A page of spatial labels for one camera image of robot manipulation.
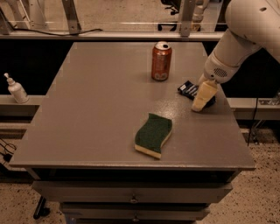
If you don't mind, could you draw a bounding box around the grey lower drawer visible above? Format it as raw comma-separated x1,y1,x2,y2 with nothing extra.
60,203,210,221

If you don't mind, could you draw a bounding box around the grey drawer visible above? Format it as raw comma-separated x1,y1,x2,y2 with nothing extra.
60,203,210,221
32,181,233,204

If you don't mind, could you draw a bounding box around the orange soda can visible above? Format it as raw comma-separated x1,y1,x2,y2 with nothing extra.
151,41,172,81

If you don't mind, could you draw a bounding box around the metal bracket right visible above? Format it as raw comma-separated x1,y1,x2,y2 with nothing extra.
178,0,195,37

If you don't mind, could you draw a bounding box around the white pump bottle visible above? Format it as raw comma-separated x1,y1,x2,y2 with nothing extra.
3,73,29,103

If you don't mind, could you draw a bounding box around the grey upper drawer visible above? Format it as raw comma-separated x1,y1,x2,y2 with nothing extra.
32,181,233,204

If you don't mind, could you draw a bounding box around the green yellow sponge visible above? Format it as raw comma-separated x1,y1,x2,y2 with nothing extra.
135,114,172,159

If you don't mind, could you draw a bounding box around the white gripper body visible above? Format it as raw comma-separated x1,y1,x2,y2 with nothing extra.
203,52,240,83

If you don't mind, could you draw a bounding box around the metal bracket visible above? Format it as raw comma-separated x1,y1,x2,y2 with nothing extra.
178,0,195,37
62,0,81,35

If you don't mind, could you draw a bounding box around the metal bracket left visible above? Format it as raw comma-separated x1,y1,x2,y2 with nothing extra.
62,0,81,35

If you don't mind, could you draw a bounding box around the blue rxbar wrapper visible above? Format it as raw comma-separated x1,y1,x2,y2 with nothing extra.
177,80,217,109

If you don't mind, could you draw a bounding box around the black cable on shelf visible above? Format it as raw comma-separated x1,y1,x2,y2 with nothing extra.
8,20,103,37

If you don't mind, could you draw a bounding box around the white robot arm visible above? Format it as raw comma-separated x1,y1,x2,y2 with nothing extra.
192,0,280,112

